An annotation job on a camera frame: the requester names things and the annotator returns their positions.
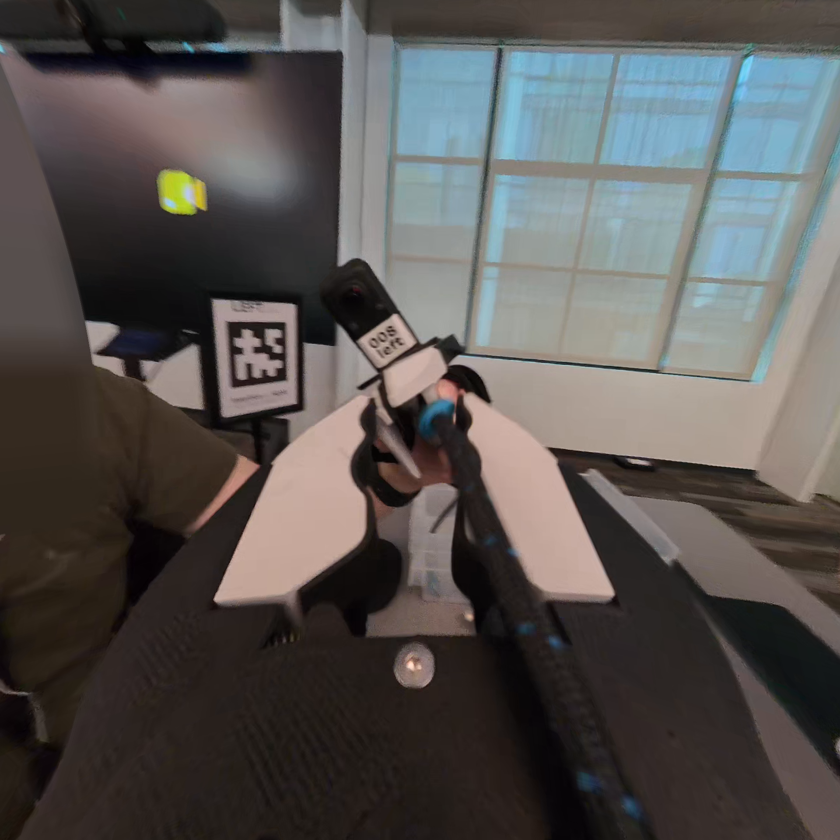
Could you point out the black mounted device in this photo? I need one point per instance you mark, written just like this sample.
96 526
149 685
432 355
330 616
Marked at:
151 23

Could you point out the dark tablet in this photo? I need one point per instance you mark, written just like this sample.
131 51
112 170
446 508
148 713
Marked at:
144 342

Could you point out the large grid window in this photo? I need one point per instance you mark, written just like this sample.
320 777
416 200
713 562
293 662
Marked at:
544 216

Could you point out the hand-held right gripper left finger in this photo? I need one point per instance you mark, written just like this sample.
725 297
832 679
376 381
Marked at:
295 512

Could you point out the person's olive shirt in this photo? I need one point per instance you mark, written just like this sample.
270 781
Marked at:
79 492

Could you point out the black and white tag sign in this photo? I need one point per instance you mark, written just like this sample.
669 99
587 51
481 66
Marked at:
226 367

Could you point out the large black screen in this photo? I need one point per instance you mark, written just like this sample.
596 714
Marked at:
131 262

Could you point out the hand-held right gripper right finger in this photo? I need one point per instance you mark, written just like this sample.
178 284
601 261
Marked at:
558 525

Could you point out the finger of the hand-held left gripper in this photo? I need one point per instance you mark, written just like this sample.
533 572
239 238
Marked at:
413 377
396 449

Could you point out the clear plastic box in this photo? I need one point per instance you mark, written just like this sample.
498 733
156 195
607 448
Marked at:
426 551

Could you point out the small black floor object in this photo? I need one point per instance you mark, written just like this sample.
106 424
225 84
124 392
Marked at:
635 463

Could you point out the person's left hand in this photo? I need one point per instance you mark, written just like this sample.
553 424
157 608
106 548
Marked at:
430 463

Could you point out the person's left forearm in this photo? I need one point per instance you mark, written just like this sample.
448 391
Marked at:
223 492

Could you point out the white side table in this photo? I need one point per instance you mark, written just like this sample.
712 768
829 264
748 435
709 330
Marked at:
177 384

